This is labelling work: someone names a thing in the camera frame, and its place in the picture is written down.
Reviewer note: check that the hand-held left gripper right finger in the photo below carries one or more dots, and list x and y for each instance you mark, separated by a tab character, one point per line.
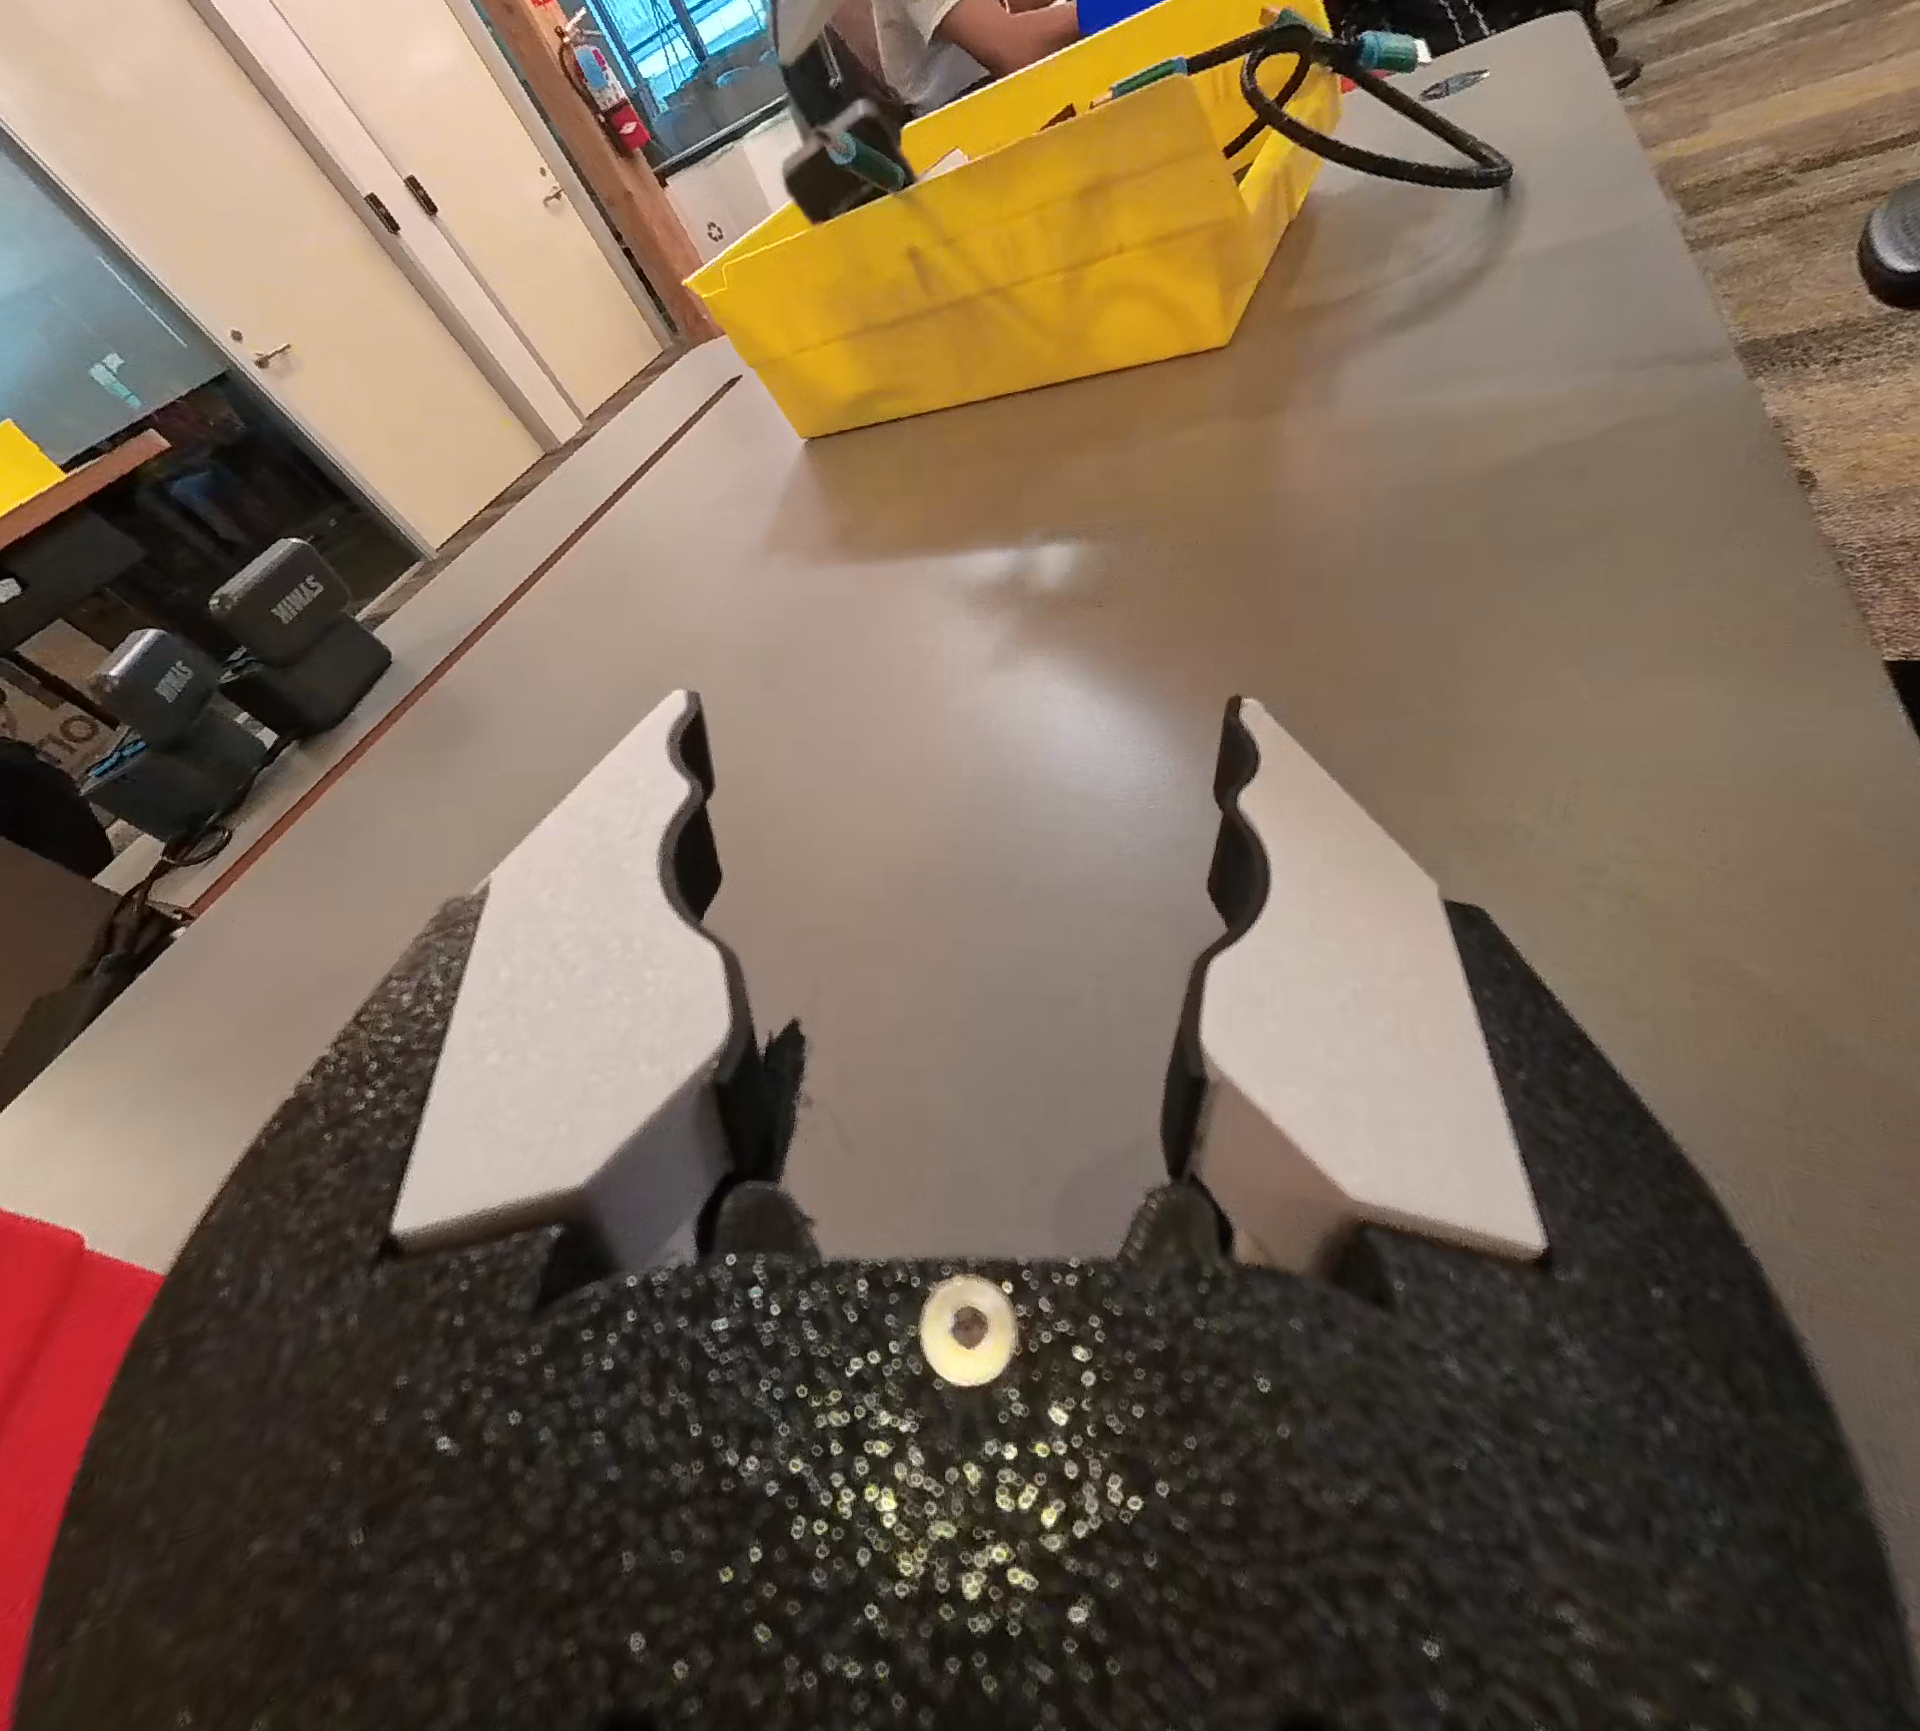
1334	1012

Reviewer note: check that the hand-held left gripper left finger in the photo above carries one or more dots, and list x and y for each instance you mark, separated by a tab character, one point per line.
570	1012

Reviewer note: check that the yellow plastic bin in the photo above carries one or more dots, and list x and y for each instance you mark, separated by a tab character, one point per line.
1020	276

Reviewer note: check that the red fire extinguisher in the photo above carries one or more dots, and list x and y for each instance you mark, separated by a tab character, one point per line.
612	105

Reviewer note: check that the white recycling cabinet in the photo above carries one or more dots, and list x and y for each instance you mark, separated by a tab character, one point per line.
721	208

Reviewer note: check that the white double door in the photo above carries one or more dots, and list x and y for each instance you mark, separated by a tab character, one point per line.
495	157

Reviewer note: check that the black hard case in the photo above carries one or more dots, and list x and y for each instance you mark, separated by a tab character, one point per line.
300	666
181	756

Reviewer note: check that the red plastic bin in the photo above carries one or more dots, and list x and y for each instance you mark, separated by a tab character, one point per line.
60	1386

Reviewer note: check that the wooden office table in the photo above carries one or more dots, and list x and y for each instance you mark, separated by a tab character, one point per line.
91	486

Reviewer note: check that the small yellow bin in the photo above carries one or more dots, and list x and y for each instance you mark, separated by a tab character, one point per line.
23	470

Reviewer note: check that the black round-base stand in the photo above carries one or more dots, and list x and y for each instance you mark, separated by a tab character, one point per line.
1890	254

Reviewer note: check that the wooden post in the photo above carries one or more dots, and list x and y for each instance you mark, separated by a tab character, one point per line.
648	246

